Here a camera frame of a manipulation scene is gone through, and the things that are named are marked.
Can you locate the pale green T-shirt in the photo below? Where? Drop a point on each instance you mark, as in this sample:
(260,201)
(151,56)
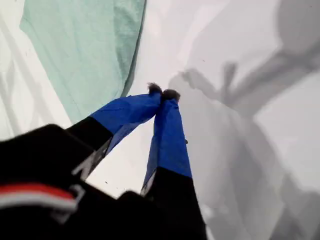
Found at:
(75,50)

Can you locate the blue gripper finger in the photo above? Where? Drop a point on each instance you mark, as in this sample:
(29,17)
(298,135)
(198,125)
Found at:
(125,112)
(170,140)

